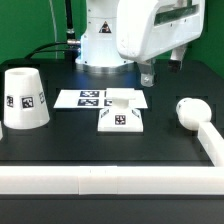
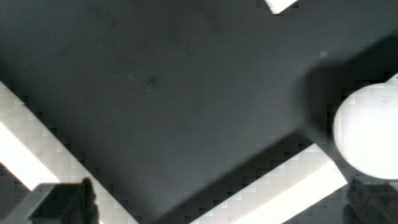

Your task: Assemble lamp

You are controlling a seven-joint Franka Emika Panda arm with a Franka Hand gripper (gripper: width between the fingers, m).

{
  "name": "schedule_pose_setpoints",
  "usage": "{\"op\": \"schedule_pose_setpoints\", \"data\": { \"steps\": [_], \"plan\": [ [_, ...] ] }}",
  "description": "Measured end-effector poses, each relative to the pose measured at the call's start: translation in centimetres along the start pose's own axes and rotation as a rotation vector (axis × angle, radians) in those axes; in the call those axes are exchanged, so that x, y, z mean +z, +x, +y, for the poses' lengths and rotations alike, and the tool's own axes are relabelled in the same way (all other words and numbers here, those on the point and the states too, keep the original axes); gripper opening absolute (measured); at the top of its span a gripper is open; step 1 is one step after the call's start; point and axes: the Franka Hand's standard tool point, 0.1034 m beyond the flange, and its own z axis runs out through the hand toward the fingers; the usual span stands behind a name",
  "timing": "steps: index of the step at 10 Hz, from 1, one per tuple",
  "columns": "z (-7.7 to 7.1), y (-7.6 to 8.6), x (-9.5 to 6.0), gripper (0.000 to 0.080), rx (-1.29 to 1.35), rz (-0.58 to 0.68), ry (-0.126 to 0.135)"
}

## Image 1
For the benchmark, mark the white front fence bar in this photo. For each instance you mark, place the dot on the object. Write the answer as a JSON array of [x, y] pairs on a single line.
[[81, 180]]

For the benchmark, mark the white marker sheet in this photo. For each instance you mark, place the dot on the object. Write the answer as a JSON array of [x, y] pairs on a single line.
[[70, 99]]

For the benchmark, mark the white lamp bulb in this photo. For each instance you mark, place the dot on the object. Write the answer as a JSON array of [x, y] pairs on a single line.
[[192, 111]]

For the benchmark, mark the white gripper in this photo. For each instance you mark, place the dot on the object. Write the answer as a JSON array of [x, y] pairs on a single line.
[[148, 28]]

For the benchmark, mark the white right fence bar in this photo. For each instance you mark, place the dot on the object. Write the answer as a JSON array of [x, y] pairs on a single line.
[[212, 142]]

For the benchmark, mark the white lamp base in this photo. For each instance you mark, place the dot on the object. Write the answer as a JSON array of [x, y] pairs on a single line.
[[120, 116]]

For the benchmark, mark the white fence bar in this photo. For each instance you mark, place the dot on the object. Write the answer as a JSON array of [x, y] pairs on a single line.
[[212, 142], [81, 180]]

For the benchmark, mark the white lamp shade cone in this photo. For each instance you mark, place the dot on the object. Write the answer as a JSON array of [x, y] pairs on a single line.
[[24, 99]]

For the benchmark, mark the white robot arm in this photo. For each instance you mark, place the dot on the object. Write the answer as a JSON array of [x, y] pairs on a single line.
[[99, 52]]

